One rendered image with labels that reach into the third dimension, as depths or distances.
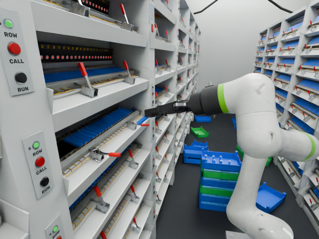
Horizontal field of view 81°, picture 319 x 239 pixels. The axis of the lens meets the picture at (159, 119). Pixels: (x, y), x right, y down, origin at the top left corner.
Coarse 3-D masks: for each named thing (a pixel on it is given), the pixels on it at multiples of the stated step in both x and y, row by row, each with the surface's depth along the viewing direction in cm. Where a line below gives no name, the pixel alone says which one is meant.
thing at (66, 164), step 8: (136, 112) 93; (128, 120) 84; (112, 128) 72; (120, 128) 77; (104, 136) 65; (88, 144) 59; (96, 144) 61; (80, 152) 54; (88, 152) 58; (64, 160) 49; (72, 160) 50; (64, 168) 48
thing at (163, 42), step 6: (156, 30) 93; (156, 36) 108; (162, 36) 150; (156, 42) 99; (162, 42) 110; (168, 42) 133; (174, 42) 149; (156, 48) 103; (162, 48) 115; (168, 48) 128; (174, 48) 147
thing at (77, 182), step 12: (132, 108) 97; (144, 108) 97; (132, 132) 79; (108, 144) 66; (120, 144) 68; (108, 156) 60; (84, 168) 52; (96, 168) 53; (72, 180) 47; (84, 180) 48; (72, 192) 44
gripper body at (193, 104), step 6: (192, 96) 61; (198, 96) 59; (180, 102) 63; (186, 102) 61; (192, 102) 60; (198, 102) 59; (180, 108) 63; (186, 108) 63; (192, 108) 60; (198, 108) 59; (198, 114) 62
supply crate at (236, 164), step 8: (208, 152) 166; (216, 152) 164; (224, 152) 163; (208, 160) 160; (216, 160) 160; (224, 160) 160; (232, 160) 160; (208, 168) 149; (216, 168) 148; (224, 168) 146; (232, 168) 145; (240, 168) 144
